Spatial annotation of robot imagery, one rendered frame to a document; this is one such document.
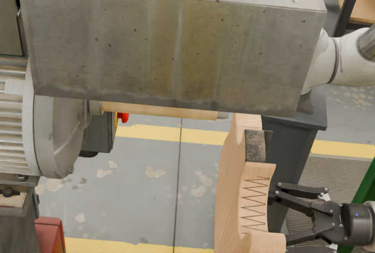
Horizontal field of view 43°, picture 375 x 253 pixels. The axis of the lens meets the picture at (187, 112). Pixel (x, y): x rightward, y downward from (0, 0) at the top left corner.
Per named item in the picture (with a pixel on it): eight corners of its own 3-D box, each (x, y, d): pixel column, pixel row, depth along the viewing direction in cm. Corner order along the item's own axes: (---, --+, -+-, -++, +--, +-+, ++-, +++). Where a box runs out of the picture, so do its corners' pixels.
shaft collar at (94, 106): (94, 91, 79) (90, 118, 77) (91, 80, 75) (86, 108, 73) (106, 92, 79) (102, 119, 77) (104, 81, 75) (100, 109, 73)
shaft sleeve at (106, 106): (105, 95, 78) (102, 113, 77) (104, 87, 75) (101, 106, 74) (216, 105, 79) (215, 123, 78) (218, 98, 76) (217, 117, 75)
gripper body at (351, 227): (360, 256, 87) (310, 252, 87) (352, 213, 93) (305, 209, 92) (376, 238, 82) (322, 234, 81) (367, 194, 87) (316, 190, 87)
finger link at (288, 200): (333, 216, 86) (335, 209, 86) (273, 191, 88) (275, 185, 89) (326, 225, 89) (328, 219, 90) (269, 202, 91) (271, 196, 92)
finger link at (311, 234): (327, 228, 88) (331, 235, 87) (272, 244, 86) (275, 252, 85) (333, 219, 85) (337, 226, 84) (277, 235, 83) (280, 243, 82)
